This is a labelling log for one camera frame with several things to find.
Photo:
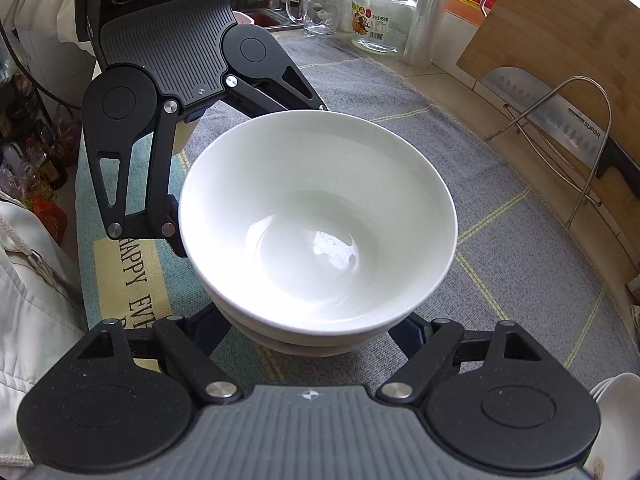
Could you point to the glass jar with green lid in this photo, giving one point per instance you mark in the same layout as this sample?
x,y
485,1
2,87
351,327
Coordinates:
x,y
382,15

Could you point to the orange plastic bag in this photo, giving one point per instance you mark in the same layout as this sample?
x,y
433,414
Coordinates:
x,y
50,220

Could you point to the stack of clear plastic cups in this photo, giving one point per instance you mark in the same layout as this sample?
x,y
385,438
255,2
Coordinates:
x,y
430,15

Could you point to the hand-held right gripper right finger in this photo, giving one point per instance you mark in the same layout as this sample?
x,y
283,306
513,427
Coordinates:
x,y
415,335

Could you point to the cluster of small bottles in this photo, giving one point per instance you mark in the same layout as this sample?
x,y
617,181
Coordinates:
x,y
30,160

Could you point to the white bowl with pink flowers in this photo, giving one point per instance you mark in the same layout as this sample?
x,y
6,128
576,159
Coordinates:
x,y
320,340
320,220
320,351

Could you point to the white plate with fruit print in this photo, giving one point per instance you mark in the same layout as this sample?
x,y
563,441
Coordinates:
x,y
625,410

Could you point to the bamboo cutting board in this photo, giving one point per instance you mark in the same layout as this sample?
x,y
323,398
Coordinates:
x,y
560,25

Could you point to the clear glass mug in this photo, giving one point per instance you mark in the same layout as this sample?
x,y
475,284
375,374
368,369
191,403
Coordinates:
x,y
320,10

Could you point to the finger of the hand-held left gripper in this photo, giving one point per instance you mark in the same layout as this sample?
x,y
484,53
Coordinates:
x,y
160,185
265,92

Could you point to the grey and teal checked mat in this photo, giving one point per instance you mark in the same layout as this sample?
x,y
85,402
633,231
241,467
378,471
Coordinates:
x,y
500,285

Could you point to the person's white jacket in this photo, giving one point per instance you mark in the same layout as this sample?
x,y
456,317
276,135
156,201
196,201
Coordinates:
x,y
35,310

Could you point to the kitchen sink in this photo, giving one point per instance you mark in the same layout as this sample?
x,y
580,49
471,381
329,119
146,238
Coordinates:
x,y
250,19

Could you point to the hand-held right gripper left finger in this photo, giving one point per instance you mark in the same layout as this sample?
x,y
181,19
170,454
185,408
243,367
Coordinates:
x,y
202,332

